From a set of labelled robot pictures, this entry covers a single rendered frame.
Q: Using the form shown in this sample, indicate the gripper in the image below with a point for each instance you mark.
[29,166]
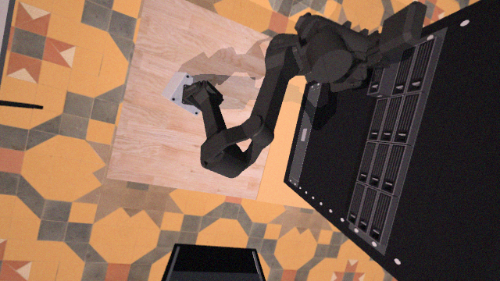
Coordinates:
[399,32]

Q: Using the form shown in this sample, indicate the black metal rack frame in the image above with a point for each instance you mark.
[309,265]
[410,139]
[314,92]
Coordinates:
[446,225]

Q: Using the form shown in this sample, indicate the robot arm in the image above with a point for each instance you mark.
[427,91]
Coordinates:
[325,58]

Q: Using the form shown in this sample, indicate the tan flat board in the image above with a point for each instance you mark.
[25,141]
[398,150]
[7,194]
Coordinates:
[272,188]

